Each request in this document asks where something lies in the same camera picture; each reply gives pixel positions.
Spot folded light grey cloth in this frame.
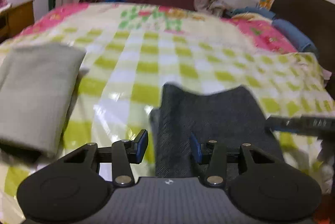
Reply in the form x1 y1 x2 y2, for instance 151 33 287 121
1 43 86 155

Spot dark brown wooden headboard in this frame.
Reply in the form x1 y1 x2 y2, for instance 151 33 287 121
270 0 334 97

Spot yellow snack bag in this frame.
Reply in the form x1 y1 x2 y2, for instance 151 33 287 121
258 0 273 10

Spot wooden bedside table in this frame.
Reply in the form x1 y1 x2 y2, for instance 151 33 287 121
0 0 35 42

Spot blue folded blanket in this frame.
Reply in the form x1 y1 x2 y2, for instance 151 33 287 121
231 6 276 20

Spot blue pillow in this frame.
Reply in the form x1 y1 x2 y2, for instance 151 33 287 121
271 19 318 57

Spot dark grey knit pants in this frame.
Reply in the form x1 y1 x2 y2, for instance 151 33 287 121
149 84 283 178

